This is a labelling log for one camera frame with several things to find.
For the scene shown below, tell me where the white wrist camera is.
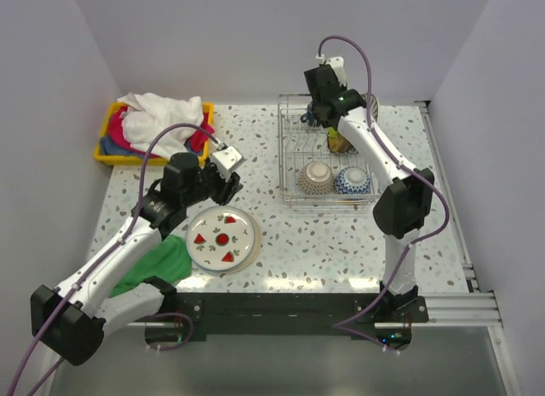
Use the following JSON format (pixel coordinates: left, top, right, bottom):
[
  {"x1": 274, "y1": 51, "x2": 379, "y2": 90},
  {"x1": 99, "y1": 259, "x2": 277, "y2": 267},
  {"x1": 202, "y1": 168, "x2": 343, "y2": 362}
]
[
  {"x1": 316, "y1": 55, "x2": 347, "y2": 87},
  {"x1": 209, "y1": 145, "x2": 245, "y2": 181}
]

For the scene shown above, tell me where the yellow plastic bin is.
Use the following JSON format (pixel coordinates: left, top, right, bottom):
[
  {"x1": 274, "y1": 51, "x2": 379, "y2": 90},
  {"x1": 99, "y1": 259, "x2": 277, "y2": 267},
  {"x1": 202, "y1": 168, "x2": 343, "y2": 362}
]
[{"x1": 94, "y1": 102, "x2": 212, "y2": 166}]

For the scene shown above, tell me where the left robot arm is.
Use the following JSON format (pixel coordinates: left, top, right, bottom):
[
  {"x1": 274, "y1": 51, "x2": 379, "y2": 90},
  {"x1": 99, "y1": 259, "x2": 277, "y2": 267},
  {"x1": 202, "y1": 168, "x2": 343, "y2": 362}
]
[{"x1": 30, "y1": 146, "x2": 244, "y2": 366}]

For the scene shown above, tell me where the watermelon pattern white plate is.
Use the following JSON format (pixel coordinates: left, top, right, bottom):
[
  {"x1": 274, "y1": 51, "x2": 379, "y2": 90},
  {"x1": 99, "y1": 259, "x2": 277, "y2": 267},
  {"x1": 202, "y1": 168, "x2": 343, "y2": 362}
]
[{"x1": 185, "y1": 206, "x2": 258, "y2": 273}]

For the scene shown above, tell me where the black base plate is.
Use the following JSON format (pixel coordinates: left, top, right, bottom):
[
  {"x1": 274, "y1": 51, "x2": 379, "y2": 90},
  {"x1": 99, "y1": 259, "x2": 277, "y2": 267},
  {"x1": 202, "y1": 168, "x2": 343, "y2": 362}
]
[{"x1": 145, "y1": 290, "x2": 429, "y2": 347}]

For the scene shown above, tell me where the red patterned small dish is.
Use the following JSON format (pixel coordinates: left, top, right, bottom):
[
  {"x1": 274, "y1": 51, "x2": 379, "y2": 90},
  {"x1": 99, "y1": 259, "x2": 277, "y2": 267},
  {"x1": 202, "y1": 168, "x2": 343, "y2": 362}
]
[{"x1": 297, "y1": 161, "x2": 335, "y2": 196}]

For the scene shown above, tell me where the blue patterned bowl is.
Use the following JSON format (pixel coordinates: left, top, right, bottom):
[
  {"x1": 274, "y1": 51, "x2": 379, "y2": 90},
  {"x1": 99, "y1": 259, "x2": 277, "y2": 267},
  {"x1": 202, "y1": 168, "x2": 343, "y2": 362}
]
[{"x1": 334, "y1": 167, "x2": 371, "y2": 196}]

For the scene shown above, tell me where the white towel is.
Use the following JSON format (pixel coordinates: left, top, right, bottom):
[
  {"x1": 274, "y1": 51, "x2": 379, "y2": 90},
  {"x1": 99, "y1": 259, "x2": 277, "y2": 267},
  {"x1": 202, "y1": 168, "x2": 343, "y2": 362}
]
[{"x1": 118, "y1": 93, "x2": 204, "y2": 159}]

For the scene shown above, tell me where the yellow patterned plate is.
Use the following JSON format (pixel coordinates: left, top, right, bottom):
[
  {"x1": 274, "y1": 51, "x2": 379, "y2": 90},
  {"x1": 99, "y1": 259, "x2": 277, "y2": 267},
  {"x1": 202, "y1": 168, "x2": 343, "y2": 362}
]
[{"x1": 327, "y1": 133, "x2": 357, "y2": 154}]

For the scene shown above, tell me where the blue striped white plate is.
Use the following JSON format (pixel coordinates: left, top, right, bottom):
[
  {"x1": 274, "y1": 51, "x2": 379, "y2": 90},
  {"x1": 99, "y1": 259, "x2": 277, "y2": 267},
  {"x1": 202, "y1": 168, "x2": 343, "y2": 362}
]
[{"x1": 367, "y1": 94, "x2": 380, "y2": 123}]

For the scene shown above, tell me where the blue checked cloth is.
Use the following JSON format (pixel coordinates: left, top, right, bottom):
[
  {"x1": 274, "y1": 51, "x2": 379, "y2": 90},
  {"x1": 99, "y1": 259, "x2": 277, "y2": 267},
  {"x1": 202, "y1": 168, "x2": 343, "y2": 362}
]
[{"x1": 99, "y1": 135, "x2": 118, "y2": 156}]

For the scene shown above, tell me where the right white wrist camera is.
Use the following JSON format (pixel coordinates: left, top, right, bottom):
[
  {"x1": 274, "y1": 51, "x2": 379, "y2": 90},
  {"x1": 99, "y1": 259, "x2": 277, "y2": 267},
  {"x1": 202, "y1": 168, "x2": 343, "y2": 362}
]
[{"x1": 316, "y1": 55, "x2": 347, "y2": 87}]

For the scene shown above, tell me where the green cloth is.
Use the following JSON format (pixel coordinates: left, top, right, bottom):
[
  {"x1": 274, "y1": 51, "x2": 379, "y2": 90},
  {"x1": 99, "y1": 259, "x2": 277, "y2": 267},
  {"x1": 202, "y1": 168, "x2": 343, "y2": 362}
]
[{"x1": 109, "y1": 235, "x2": 192, "y2": 298}]

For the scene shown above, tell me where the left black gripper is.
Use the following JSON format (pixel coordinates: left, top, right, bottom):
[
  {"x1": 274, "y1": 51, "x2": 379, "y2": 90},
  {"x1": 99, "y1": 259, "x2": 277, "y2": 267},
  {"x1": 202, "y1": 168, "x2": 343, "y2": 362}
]
[{"x1": 182, "y1": 152, "x2": 243, "y2": 207}]

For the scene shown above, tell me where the wire dish rack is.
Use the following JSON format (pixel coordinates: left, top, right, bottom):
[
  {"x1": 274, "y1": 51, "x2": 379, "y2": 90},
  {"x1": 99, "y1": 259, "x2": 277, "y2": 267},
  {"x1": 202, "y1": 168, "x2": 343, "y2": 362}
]
[{"x1": 278, "y1": 93, "x2": 380, "y2": 211}]

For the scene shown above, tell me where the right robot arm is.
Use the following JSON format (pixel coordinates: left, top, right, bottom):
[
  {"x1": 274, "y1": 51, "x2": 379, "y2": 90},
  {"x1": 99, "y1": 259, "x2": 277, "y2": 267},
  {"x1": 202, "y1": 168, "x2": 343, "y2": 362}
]
[{"x1": 304, "y1": 64, "x2": 434, "y2": 322}]

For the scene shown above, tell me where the pink cloth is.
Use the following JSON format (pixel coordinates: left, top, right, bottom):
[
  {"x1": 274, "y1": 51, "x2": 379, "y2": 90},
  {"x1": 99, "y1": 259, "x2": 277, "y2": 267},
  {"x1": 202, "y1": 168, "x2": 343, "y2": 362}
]
[{"x1": 103, "y1": 104, "x2": 209, "y2": 165}]

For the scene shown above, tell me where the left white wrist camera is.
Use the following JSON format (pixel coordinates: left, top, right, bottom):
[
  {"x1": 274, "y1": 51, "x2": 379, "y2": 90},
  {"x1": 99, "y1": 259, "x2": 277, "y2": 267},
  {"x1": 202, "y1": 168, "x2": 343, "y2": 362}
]
[{"x1": 209, "y1": 145, "x2": 245, "y2": 181}]

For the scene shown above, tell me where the dark blue mug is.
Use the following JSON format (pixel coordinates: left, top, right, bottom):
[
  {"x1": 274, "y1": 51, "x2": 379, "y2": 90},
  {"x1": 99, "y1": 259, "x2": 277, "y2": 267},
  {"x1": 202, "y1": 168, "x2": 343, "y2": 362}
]
[{"x1": 300, "y1": 105, "x2": 320, "y2": 128}]

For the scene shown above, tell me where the lime green plate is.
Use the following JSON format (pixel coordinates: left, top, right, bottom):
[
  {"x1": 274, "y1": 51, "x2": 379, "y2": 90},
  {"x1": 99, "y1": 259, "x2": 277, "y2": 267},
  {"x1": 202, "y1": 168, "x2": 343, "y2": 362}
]
[{"x1": 327, "y1": 128, "x2": 338, "y2": 139}]

